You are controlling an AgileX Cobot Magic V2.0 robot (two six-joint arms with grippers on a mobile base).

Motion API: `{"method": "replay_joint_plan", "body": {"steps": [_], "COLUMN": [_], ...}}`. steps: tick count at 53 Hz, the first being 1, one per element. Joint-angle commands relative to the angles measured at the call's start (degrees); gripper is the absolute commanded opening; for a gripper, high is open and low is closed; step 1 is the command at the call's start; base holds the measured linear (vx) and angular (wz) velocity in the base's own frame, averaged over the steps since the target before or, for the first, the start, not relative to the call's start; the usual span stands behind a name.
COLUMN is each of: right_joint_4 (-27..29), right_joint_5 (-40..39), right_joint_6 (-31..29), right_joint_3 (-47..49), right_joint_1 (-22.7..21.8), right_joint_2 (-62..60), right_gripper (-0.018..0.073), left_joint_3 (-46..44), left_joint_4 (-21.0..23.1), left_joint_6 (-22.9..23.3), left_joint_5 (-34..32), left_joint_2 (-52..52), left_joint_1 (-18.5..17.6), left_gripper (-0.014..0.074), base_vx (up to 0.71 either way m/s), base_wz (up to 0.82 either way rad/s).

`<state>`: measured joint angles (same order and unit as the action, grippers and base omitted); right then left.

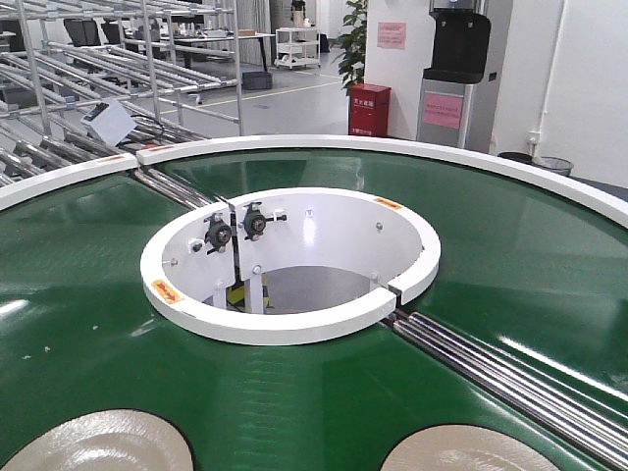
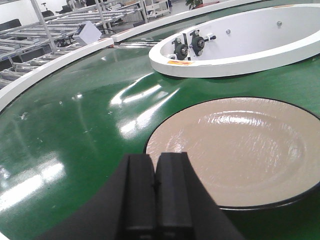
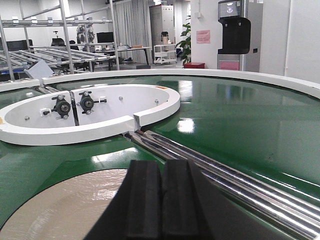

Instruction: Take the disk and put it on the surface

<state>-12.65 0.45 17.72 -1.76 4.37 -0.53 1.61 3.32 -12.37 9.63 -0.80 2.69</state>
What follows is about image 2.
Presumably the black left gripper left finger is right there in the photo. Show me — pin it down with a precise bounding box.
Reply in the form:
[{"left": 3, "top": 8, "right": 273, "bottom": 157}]
[{"left": 37, "top": 153, "right": 156, "bottom": 240}]

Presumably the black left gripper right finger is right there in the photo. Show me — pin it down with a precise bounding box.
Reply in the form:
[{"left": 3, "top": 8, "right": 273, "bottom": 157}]
[{"left": 155, "top": 152, "right": 244, "bottom": 240}]

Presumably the beige plate black rim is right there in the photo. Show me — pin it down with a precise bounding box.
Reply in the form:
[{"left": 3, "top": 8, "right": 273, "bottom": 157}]
[{"left": 144, "top": 97, "right": 320, "bottom": 210}]

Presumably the white outer conveyor rim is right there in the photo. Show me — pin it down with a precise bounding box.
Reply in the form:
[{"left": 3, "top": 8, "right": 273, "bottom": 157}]
[{"left": 0, "top": 0, "right": 253, "bottom": 110}]

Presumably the white control box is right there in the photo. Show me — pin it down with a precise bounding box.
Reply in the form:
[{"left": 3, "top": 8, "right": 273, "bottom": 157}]
[{"left": 72, "top": 21, "right": 102, "bottom": 46}]

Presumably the metal roller rack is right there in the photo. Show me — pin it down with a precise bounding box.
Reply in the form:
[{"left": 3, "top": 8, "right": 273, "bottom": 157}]
[{"left": 0, "top": 0, "right": 170, "bottom": 88}]

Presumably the black bearing mount left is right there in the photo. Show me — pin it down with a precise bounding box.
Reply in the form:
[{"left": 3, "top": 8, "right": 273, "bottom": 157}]
[{"left": 172, "top": 38, "right": 188, "bottom": 60}]

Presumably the black bearing mount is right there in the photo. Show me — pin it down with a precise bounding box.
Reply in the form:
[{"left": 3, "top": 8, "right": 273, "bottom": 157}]
[
  {"left": 189, "top": 30, "right": 217, "bottom": 56},
  {"left": 172, "top": 38, "right": 188, "bottom": 60}
]

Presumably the black bearing mount right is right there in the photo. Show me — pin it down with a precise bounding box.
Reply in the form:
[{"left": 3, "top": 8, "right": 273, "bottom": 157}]
[{"left": 189, "top": 30, "right": 217, "bottom": 56}]

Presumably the white inner conveyor ring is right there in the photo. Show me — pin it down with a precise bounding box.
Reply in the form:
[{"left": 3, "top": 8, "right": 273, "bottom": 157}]
[{"left": 148, "top": 3, "right": 320, "bottom": 79}]

